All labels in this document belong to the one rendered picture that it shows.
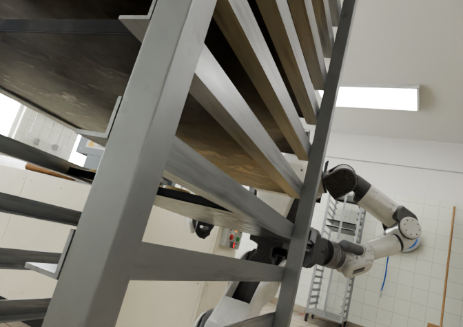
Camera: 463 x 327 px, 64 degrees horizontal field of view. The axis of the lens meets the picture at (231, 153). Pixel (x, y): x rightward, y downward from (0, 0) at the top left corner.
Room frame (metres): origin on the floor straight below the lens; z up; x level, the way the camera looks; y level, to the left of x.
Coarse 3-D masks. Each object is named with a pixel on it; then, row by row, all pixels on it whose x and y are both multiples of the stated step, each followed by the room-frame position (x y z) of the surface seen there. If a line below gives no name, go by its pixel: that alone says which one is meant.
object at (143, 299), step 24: (168, 216) 2.22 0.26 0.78; (144, 240) 2.27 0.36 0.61; (168, 240) 2.20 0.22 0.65; (192, 240) 2.13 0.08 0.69; (216, 240) 2.08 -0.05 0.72; (144, 288) 2.22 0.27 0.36; (168, 288) 2.16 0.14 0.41; (192, 288) 2.10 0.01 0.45; (216, 288) 2.23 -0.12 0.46; (120, 312) 2.27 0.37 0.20; (144, 312) 2.21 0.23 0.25; (168, 312) 2.14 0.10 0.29; (192, 312) 2.08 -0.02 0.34
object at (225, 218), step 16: (80, 176) 0.73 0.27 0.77; (160, 192) 0.65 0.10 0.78; (176, 192) 0.64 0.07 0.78; (176, 208) 0.89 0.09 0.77; (192, 208) 0.74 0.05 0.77; (208, 208) 0.64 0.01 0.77; (224, 208) 0.60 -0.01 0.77; (224, 224) 1.06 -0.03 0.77; (240, 224) 0.85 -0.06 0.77; (256, 224) 0.72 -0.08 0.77; (288, 240) 0.97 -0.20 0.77
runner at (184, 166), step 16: (112, 112) 0.24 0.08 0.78; (176, 144) 0.31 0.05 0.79; (176, 160) 0.32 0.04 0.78; (192, 160) 0.34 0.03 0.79; (208, 160) 0.37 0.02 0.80; (176, 176) 0.33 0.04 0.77; (192, 176) 0.35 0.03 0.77; (208, 176) 0.38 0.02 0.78; (224, 176) 0.41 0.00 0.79; (208, 192) 0.39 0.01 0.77; (224, 192) 0.42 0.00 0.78; (240, 192) 0.47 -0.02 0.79; (240, 208) 0.48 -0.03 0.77; (256, 208) 0.54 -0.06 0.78; (272, 208) 0.62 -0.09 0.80; (272, 224) 0.64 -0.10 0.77; (288, 224) 0.75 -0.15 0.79
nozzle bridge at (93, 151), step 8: (80, 144) 2.33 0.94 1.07; (88, 144) 2.30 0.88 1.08; (96, 144) 2.27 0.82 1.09; (80, 152) 2.32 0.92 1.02; (88, 152) 2.29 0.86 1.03; (96, 152) 2.27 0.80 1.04; (88, 160) 2.28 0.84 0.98; (96, 160) 2.26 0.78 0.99; (88, 168) 2.27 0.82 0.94; (96, 168) 2.25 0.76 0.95; (160, 184) 2.86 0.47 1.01; (168, 184) 2.82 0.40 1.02
